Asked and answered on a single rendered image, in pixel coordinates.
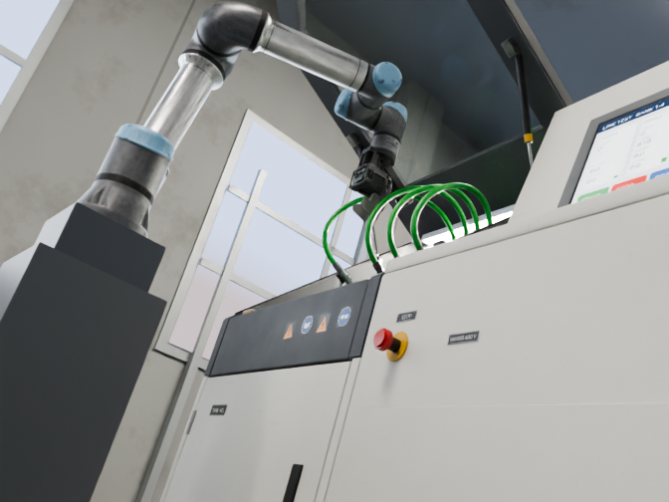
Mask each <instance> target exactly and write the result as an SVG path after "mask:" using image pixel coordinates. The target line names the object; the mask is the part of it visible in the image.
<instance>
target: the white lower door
mask: <svg viewBox="0 0 669 502"><path fill-rule="evenodd" d="M350 366H351V362H343V363H335V364H326V365H318V366H309V367H301V368H292V369H284V370H275V371H267V372H258V373H249V374H241V375H232V376H217V377H209V378H208V379H207V381H206V384H205V386H204V389H203V391H202V394H201V397H200V400H199V403H198V405H197V408H196V410H194V411H193V414H192V416H191V419H190V422H189V425H188V428H187V431H186V434H187V437H186V440H185V443H184V446H183V448H182V451H181V454H180V457H179V460H178V463H177V466H176V469H175V471H174V474H173V477H172V480H171V483H170V486H169V489H168V491H167V494H166V497H165V500H164V502H316V498H317V494H318V490H319V487H320V483H321V479H322V475H323V471H324V468H325V464H326V460H327V456H328V452H329V449H330V445H331V441H332V437H333V433H334V430H335V423H336V419H337V415H338V412H339V408H340V404H341V400H342V396H343V393H344V389H345V385H346V381H347V377H348V374H349V370H350Z"/></svg>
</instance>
